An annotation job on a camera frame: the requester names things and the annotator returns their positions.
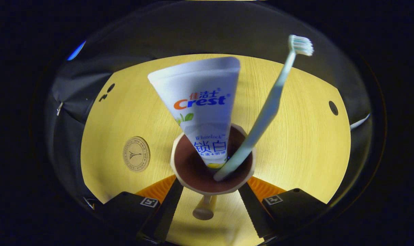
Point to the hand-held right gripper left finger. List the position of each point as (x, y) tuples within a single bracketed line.
[(169, 212)]

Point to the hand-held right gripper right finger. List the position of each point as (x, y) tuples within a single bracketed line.
[(253, 212)]

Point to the round cork coaster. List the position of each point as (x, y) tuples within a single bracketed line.
[(136, 154)]

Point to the pale blue toothbrush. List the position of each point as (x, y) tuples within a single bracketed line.
[(268, 109)]

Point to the white toothpaste tube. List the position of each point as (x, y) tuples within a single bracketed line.
[(203, 89)]

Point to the wooden desktop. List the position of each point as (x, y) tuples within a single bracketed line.
[(295, 143)]

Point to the white cloth clip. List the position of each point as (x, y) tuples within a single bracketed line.
[(59, 108)]

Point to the black backdrop cloth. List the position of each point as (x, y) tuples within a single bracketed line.
[(193, 30)]

